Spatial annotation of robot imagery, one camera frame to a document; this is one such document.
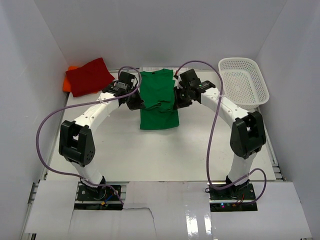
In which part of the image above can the white perforated plastic basket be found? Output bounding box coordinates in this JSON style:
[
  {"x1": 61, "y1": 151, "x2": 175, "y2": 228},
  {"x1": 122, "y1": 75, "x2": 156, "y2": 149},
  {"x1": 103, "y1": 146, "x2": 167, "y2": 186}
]
[{"x1": 218, "y1": 57, "x2": 270, "y2": 110}]

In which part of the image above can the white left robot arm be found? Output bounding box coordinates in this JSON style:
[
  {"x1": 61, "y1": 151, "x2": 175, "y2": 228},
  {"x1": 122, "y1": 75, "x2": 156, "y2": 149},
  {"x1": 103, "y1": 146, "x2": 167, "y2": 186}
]
[{"x1": 58, "y1": 71, "x2": 145, "y2": 198}]

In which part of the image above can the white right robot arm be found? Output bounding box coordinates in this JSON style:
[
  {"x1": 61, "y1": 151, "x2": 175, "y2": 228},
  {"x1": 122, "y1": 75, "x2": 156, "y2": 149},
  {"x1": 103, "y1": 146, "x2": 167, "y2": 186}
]
[{"x1": 174, "y1": 69, "x2": 266, "y2": 192}]

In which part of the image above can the folded orange t shirt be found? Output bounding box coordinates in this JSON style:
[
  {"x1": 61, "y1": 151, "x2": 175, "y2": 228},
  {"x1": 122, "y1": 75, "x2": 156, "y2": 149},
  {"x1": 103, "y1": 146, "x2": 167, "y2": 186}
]
[{"x1": 62, "y1": 66, "x2": 78, "y2": 93}]

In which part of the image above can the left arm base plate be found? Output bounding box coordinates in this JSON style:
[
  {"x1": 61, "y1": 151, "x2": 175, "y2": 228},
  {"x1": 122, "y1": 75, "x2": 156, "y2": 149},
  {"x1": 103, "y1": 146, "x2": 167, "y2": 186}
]
[{"x1": 74, "y1": 183, "x2": 123, "y2": 211}]

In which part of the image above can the folded red t shirt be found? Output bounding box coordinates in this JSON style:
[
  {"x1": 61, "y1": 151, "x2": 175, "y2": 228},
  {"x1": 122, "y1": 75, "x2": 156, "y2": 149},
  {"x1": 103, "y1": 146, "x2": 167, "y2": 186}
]
[{"x1": 65, "y1": 57, "x2": 115, "y2": 98}]

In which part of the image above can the green t shirt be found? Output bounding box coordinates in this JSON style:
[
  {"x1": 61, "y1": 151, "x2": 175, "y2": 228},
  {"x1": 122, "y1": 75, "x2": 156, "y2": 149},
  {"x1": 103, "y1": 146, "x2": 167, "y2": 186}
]
[{"x1": 139, "y1": 68, "x2": 180, "y2": 131}]

